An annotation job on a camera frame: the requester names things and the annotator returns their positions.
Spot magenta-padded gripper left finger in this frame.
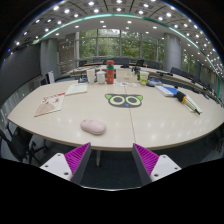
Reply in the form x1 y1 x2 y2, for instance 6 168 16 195
39 142 92 185

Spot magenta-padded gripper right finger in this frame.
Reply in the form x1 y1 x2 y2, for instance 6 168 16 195
131 143 182 187

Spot pink computer mouse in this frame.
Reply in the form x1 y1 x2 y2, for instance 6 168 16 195
79 118 107 136

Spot cat face mouse pad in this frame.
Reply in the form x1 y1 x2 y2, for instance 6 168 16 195
104 93 144 109

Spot black office chair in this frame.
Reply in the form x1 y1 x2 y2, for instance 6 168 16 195
0 126 48 166

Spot red and white brochure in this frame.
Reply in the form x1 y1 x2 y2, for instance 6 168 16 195
34 92 67 118

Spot black microphone with yellow band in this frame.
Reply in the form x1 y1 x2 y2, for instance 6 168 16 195
175 90 203 116

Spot white paper booklet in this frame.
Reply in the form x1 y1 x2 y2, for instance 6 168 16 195
64 82 89 97

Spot black conference phone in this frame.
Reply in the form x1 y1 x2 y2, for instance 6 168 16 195
146 78 164 88

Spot green and white paper cup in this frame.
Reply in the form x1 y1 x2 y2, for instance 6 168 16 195
139 70 150 86

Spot colourful sticker sheet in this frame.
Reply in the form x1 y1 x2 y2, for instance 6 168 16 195
114 80 138 88

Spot white paper cup stack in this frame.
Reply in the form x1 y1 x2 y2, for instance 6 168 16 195
86 68 97 85

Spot dark office chairs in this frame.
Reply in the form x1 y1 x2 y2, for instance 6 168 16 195
78 58 214 93

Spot white lidded mug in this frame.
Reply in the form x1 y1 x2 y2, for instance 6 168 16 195
95 70 107 85

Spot beige cardboard box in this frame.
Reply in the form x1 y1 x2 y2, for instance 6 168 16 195
114 68 139 84

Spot red bottle with green band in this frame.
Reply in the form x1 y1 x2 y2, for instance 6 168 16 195
105 59 116 85

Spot ceiling lights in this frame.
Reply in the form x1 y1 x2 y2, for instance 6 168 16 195
13 0 224 74

